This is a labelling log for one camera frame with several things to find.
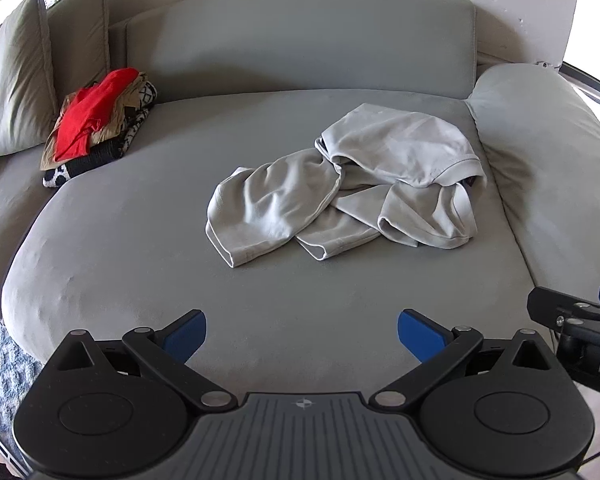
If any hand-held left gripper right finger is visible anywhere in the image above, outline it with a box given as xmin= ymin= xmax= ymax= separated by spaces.
xmin=367 ymin=309 xmax=556 ymax=408

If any olive grey throw pillow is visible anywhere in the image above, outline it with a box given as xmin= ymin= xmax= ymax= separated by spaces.
xmin=0 ymin=0 xmax=58 ymax=157
xmin=46 ymin=0 xmax=112 ymax=106

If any red garment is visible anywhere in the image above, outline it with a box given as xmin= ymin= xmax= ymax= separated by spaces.
xmin=55 ymin=68 xmax=141 ymax=163

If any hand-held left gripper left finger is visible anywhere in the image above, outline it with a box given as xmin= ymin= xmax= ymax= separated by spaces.
xmin=45 ymin=309 xmax=236 ymax=408

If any light grey sofa cushion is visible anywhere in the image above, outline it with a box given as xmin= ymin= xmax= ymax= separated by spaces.
xmin=466 ymin=62 xmax=600 ymax=306

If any grey sofa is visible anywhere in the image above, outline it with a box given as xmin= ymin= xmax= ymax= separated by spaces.
xmin=0 ymin=0 xmax=538 ymax=401

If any stack of folded clothes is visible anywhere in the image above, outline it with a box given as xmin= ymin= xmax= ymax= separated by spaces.
xmin=42 ymin=82 xmax=158 ymax=191
xmin=40 ymin=72 xmax=153 ymax=171

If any blue patterned rug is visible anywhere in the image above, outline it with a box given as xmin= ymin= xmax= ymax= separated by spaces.
xmin=0 ymin=317 xmax=43 ymax=421

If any dark window frame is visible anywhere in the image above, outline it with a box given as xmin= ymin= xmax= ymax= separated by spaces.
xmin=535 ymin=60 xmax=600 ymax=141

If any light grey printed t-shirt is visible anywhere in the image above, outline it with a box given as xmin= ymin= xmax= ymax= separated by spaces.
xmin=205 ymin=102 xmax=487 ymax=268

